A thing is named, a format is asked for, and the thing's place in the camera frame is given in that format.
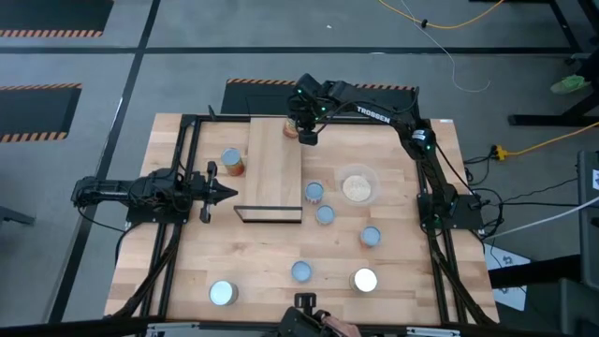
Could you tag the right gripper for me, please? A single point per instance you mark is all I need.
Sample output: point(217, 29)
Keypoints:
point(306, 105)

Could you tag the tall green beans can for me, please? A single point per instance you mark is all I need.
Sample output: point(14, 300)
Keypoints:
point(232, 161)

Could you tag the short oranges can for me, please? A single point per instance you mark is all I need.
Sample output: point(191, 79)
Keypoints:
point(370, 236)

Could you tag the black floor bar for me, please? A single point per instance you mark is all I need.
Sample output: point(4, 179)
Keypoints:
point(533, 272)

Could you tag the short mushroom can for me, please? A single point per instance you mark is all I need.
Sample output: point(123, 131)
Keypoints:
point(325, 214)

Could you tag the person's shoe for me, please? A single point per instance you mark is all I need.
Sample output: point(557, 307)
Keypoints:
point(570, 84)

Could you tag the white paper sign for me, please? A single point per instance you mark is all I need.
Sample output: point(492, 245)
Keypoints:
point(515, 299)

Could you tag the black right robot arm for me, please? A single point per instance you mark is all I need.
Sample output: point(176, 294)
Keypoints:
point(374, 114)

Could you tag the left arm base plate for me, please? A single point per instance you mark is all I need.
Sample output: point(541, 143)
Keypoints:
point(154, 217)

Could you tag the tall carrots can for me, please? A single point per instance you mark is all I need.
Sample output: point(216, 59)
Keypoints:
point(364, 280)

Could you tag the black desk frame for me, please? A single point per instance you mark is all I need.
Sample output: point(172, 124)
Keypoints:
point(552, 119)

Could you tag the tall peas can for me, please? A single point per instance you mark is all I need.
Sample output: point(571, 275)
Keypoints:
point(223, 293)

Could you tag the yellow power splitter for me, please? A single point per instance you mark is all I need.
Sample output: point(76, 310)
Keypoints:
point(501, 152)

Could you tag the black aluminium table frame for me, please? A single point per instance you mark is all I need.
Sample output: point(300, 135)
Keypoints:
point(224, 119)

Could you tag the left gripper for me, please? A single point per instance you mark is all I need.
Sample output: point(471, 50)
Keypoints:
point(201, 192)

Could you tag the tall corn can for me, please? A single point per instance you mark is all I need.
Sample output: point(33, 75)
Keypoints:
point(289, 130)

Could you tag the short salmon can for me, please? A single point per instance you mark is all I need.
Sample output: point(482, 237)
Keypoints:
point(301, 271)

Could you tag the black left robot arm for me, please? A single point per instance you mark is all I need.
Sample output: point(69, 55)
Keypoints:
point(107, 192)

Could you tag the black handheld device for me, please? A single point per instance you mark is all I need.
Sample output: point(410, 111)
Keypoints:
point(302, 316)

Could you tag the black rig crossbeam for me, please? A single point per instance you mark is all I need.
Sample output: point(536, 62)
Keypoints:
point(70, 328)

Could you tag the person's hand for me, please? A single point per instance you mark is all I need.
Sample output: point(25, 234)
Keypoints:
point(339, 326)

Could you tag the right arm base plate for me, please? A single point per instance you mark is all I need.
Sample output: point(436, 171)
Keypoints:
point(468, 217)

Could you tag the wooden shelf with black frame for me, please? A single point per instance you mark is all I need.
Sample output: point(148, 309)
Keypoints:
point(271, 168)

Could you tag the grey cabinet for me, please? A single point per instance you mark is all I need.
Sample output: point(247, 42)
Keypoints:
point(589, 210)

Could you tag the short sliced carrots can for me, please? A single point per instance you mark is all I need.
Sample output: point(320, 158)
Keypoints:
point(314, 192)

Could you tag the black hazard-striped floor mat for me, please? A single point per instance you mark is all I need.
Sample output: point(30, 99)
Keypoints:
point(262, 100)
point(56, 14)
point(37, 112)

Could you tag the clear plastic bowl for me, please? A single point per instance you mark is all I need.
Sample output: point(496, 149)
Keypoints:
point(358, 187)

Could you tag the grey furniture foot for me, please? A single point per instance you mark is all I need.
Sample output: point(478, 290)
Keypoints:
point(14, 216)

